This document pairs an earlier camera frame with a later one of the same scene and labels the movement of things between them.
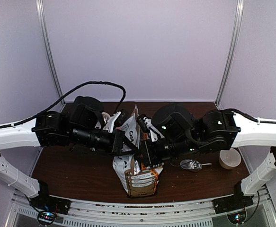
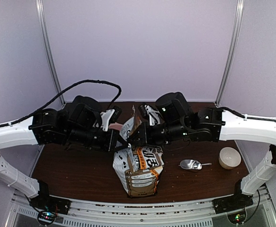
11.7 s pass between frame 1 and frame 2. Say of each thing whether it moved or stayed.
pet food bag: stayed
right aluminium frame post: stayed
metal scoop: stayed
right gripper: moved
